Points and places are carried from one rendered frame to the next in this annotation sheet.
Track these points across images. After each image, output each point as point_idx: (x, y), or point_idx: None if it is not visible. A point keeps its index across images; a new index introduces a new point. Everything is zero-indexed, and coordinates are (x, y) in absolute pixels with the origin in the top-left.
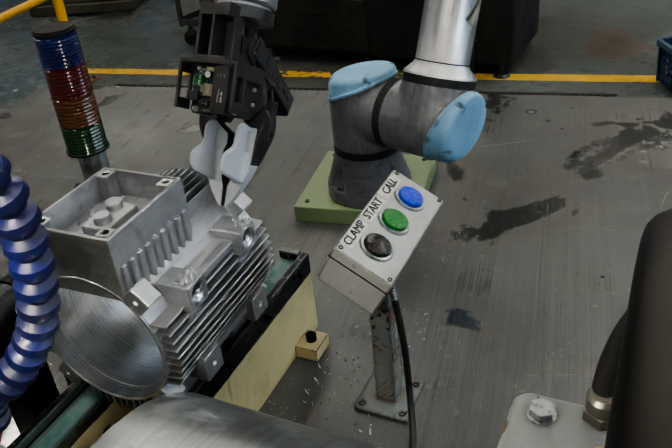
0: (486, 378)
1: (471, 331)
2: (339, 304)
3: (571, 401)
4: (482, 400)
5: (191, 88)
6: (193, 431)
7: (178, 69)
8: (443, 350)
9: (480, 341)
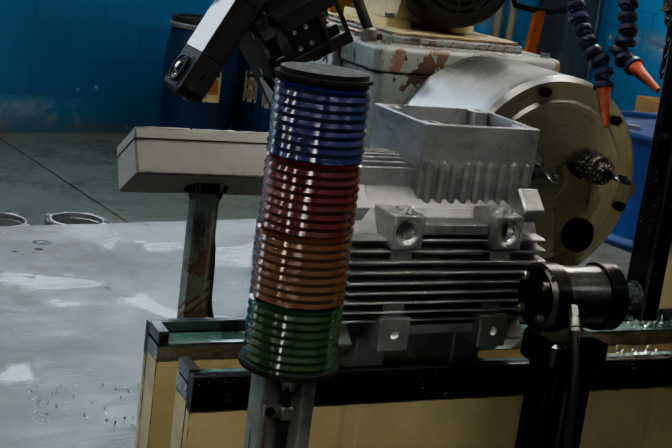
0: (97, 350)
1: (32, 366)
2: (75, 445)
3: (80, 318)
4: (129, 347)
5: (322, 29)
6: (514, 72)
7: (338, 2)
8: (82, 373)
9: (43, 360)
